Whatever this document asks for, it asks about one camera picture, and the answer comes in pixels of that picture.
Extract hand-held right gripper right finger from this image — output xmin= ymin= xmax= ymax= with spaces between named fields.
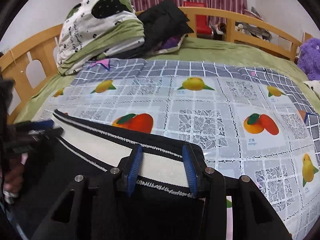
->
xmin=182 ymin=144 xmax=292 ymax=240

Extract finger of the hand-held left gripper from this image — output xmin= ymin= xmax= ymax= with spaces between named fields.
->
xmin=5 ymin=127 xmax=64 ymax=153
xmin=14 ymin=119 xmax=55 ymax=132

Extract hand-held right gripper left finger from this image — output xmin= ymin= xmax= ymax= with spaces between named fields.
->
xmin=31 ymin=144 xmax=143 ymax=240

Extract black pants with white stripe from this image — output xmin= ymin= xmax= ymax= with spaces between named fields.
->
xmin=5 ymin=109 xmax=208 ymax=240

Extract person's left hand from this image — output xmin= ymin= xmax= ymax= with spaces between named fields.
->
xmin=4 ymin=155 xmax=28 ymax=204

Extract fruit print plastic table cover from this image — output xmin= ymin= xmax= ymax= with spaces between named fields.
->
xmin=37 ymin=58 xmax=320 ymax=240

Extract folded white and green quilt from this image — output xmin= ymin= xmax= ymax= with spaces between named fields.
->
xmin=56 ymin=0 xmax=145 ymax=77

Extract green bed sheet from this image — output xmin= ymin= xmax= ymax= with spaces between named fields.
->
xmin=14 ymin=36 xmax=320 ymax=124

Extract purple cloth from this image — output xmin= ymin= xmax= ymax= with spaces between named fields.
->
xmin=162 ymin=35 xmax=183 ymax=49

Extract red chair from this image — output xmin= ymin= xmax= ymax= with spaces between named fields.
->
xmin=182 ymin=1 xmax=212 ymax=35

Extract white patterned pillow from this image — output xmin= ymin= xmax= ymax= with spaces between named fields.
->
xmin=304 ymin=80 xmax=320 ymax=98

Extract black jacket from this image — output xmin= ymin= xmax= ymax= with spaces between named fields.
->
xmin=137 ymin=0 xmax=194 ymax=55

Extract pile of clutter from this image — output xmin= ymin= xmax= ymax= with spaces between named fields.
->
xmin=211 ymin=6 xmax=272 ymax=43

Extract purple plush toy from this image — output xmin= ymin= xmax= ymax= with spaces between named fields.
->
xmin=297 ymin=37 xmax=320 ymax=80

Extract wooden bed frame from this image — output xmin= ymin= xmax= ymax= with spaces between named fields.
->
xmin=0 ymin=7 xmax=304 ymax=124

